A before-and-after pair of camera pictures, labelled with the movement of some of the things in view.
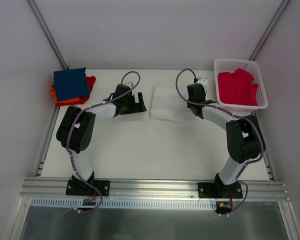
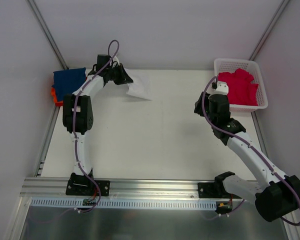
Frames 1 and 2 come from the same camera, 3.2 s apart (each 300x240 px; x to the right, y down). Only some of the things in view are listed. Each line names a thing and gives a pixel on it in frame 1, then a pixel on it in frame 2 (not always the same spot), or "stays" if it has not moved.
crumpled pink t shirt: [236, 88] stays
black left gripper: [134, 104] -> [118, 75]
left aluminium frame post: [49, 34] stays
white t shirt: [168, 103] -> [141, 87]
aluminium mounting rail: [55, 188] stays
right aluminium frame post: [269, 30] stays
